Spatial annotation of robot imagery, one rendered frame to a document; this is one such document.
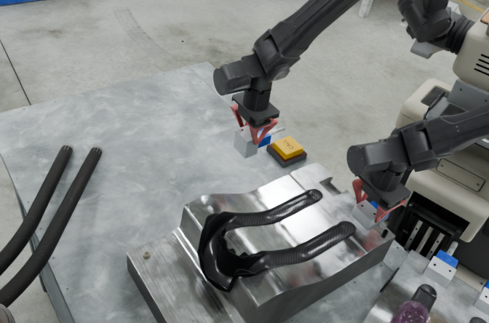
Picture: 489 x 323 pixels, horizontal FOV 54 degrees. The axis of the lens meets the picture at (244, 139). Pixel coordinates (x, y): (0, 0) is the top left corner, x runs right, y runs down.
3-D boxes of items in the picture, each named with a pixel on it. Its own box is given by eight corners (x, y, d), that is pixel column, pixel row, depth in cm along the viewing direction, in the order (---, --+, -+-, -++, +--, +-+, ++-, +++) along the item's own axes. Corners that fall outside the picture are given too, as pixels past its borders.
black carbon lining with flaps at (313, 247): (312, 191, 113) (321, 162, 107) (360, 239, 103) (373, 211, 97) (181, 252, 96) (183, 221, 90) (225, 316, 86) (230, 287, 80)
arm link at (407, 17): (452, 23, 110) (440, 4, 112) (450, 8, 101) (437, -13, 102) (414, 44, 113) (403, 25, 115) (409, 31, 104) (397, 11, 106)
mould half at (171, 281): (309, 186, 124) (321, 147, 115) (383, 260, 109) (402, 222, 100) (126, 269, 99) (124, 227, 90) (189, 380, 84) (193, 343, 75)
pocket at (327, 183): (329, 186, 117) (332, 175, 115) (343, 201, 114) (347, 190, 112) (314, 193, 115) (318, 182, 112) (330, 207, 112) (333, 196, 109)
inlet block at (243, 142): (276, 130, 122) (279, 113, 118) (288, 141, 119) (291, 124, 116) (233, 146, 116) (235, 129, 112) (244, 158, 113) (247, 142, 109)
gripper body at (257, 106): (255, 127, 103) (260, 100, 99) (230, 101, 109) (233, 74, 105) (279, 118, 107) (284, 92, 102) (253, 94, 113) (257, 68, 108)
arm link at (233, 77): (293, 68, 93) (276, 30, 95) (241, 78, 88) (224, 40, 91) (271, 97, 103) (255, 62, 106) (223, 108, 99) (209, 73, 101)
